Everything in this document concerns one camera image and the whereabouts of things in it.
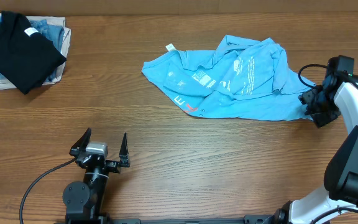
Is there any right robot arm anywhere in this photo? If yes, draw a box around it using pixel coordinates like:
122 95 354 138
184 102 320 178
264 55 358 223

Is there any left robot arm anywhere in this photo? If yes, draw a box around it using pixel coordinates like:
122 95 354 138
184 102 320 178
62 128 131 224

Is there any light blue t-shirt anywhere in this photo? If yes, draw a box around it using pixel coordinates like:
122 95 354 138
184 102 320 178
142 35 314 121

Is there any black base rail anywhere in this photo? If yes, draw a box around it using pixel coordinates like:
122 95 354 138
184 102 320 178
56 215 274 224

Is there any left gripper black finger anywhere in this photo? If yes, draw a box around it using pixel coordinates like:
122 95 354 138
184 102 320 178
69 128 91 156
119 133 131 167

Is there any folded white cloth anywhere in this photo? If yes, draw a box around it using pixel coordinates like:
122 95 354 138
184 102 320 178
0 16 71 90

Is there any folded black shirt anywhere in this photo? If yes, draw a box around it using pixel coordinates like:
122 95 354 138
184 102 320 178
0 11 67 94

